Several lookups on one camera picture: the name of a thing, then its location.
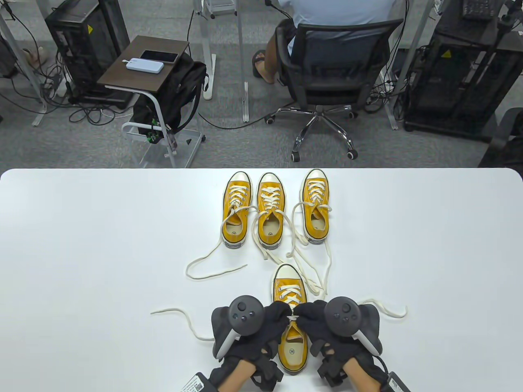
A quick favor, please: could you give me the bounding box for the white rolling cart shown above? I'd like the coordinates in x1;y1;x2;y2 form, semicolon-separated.
202;0;238;19

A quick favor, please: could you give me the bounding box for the yellow sneaker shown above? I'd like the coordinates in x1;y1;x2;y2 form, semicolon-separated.
286;183;333;301

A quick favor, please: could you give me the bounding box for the brown top side table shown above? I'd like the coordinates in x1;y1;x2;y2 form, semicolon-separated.
97;35;206;169

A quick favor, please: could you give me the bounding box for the person's right forearm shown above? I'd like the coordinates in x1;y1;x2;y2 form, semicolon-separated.
342;359;382;392

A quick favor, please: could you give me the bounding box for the green backpack charm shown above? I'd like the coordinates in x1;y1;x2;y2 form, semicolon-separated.
146;118;162;144

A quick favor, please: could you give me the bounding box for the black mesh office chair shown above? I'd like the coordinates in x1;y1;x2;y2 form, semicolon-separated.
265;18;404;161

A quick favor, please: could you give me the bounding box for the person's right hand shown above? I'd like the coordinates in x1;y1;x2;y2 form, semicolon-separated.
293;299;389;388

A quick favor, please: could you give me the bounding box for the black smartphone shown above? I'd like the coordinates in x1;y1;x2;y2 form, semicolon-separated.
140;50;179;63

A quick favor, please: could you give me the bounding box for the dark grey handheld controller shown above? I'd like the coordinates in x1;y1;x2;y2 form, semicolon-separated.
324;296;384;356
211;295;265;360

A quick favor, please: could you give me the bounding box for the black backpack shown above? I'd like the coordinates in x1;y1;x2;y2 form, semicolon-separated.
132;52;208;139

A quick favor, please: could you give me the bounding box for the black keyboard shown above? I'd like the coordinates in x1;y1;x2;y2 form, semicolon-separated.
462;0;497;21

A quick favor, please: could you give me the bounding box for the person's left hand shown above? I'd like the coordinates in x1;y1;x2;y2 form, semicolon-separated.
209;301;293;388

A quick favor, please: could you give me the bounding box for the black computer tower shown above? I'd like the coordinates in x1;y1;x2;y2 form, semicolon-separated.
44;0;130;103

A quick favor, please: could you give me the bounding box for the tangle of black cables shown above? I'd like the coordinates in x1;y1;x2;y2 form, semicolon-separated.
364;69;409;113
0;8;127;125

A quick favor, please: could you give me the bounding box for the white shoe lace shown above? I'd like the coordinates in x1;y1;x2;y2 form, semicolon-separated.
186;186;262;280
250;187;323;294
150;286;408;341

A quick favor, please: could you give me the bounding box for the person's left forearm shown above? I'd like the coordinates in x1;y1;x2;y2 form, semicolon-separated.
217;360;257;392

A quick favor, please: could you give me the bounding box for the white desk leg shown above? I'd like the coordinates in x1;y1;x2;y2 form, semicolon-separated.
383;0;434;130
236;0;250;123
0;0;49;127
192;0;216;100

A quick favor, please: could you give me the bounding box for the pale blue power bank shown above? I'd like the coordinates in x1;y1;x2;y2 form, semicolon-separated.
125;58;165;75

